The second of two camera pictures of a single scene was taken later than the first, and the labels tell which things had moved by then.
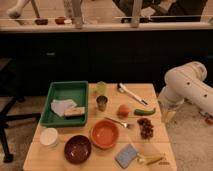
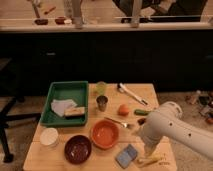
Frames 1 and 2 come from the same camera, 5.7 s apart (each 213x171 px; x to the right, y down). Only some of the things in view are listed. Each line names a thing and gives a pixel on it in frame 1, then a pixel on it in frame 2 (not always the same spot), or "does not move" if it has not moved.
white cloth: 59,105 does not move
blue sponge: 126,156 does not move
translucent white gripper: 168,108 -> 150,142
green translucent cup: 101,87 does not move
